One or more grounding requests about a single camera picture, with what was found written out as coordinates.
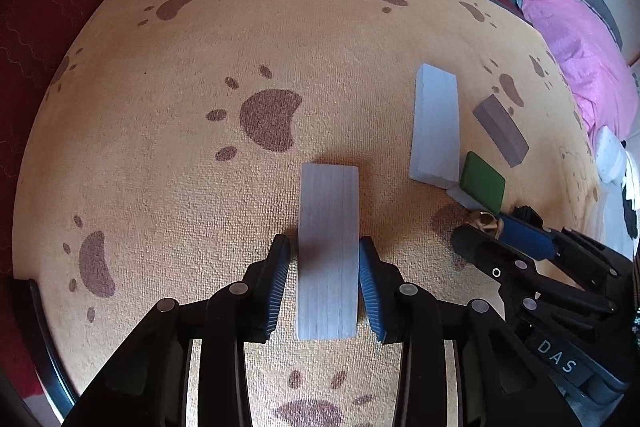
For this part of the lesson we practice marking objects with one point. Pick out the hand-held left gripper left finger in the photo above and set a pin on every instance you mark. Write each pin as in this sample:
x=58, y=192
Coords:
x=277, y=287

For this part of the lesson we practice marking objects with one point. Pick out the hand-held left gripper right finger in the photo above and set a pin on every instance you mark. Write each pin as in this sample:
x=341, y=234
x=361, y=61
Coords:
x=372, y=292

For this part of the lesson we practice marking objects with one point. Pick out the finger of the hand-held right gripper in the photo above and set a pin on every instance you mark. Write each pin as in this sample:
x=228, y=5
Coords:
x=525, y=237
x=480, y=249

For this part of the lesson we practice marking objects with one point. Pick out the metal clip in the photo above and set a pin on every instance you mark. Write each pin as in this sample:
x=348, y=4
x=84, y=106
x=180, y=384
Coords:
x=484, y=221

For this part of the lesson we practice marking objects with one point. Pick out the greyish white rectangular block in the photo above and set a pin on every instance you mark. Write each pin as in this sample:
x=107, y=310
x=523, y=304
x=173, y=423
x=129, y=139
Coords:
x=327, y=247

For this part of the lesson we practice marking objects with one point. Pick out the small black object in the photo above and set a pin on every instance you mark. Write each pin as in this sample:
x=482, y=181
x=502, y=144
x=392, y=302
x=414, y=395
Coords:
x=527, y=213

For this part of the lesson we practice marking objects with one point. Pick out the green rectangular block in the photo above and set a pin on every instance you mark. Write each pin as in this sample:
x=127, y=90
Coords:
x=482, y=179

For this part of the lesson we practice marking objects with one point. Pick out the brown rectangular block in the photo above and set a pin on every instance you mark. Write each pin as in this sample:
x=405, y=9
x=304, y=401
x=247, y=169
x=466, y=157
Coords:
x=500, y=129

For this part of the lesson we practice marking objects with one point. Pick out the black white patterned cloth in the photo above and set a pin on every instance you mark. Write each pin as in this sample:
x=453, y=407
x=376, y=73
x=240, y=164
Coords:
x=631, y=197

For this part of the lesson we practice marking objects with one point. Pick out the white translucent plastic object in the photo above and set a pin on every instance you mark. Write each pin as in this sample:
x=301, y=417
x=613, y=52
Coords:
x=610, y=152

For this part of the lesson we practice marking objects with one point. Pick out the beige paw print rug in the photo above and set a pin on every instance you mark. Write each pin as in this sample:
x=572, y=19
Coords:
x=200, y=187

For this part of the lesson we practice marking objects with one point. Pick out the pink blanket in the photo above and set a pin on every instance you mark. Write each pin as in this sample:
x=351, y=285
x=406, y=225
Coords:
x=575, y=42

